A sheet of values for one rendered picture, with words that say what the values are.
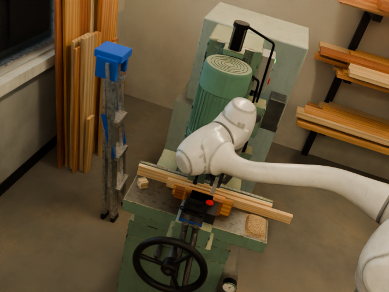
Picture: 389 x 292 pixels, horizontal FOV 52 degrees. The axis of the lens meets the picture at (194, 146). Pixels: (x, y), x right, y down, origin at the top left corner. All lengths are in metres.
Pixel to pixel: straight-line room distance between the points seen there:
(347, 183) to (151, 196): 0.87
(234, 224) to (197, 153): 0.66
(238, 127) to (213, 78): 0.28
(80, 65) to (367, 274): 2.26
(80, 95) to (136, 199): 1.34
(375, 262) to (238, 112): 0.54
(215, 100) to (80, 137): 1.75
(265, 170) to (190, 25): 2.90
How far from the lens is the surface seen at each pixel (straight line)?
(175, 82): 4.06
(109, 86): 2.26
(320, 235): 3.27
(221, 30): 1.73
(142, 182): 1.68
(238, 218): 1.69
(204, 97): 1.41
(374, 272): 0.85
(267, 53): 1.74
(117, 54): 2.21
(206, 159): 1.07
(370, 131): 3.60
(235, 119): 1.14
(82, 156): 3.09
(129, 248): 1.82
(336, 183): 1.07
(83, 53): 2.70
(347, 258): 3.22
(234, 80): 1.36
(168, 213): 1.62
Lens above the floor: 2.01
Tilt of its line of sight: 33 degrees down
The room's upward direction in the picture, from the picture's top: 15 degrees clockwise
